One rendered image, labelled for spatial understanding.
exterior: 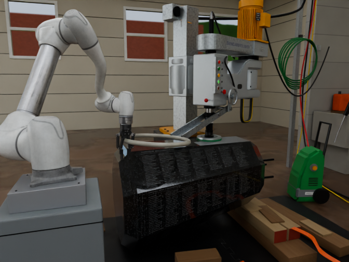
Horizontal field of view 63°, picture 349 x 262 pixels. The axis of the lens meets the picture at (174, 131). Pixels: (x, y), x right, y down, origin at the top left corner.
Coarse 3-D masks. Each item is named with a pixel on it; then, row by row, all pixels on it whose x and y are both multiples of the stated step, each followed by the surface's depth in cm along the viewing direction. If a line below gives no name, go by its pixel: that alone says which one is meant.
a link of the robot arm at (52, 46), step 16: (48, 32) 143; (48, 48) 143; (64, 48) 150; (48, 64) 142; (32, 80) 137; (48, 80) 141; (32, 96) 135; (16, 112) 130; (32, 112) 133; (0, 128) 128; (16, 128) 125; (0, 144) 125; (16, 144) 121
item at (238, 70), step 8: (232, 64) 270; (240, 64) 263; (248, 64) 267; (256, 64) 278; (232, 72) 259; (240, 72) 258; (232, 80) 245; (240, 80) 259; (240, 88) 261; (240, 96) 263; (248, 96) 274; (256, 96) 286
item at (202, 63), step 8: (200, 56) 232; (208, 56) 227; (216, 56) 225; (224, 56) 233; (200, 64) 233; (208, 64) 228; (224, 64) 235; (200, 72) 234; (208, 72) 229; (224, 72) 236; (200, 80) 235; (208, 80) 230; (224, 80) 238; (200, 88) 236; (208, 88) 231; (224, 88) 239; (200, 96) 237; (208, 96) 232; (216, 96) 231; (224, 96) 240; (200, 104) 239; (208, 104) 233; (216, 104) 232; (224, 104) 242
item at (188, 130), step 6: (216, 108) 262; (222, 108) 258; (216, 114) 243; (222, 114) 250; (192, 120) 238; (198, 120) 243; (204, 120) 233; (210, 120) 237; (186, 126) 232; (192, 126) 237; (198, 126) 226; (204, 126) 232; (174, 132) 222; (180, 132) 227; (186, 132) 216; (192, 132) 221
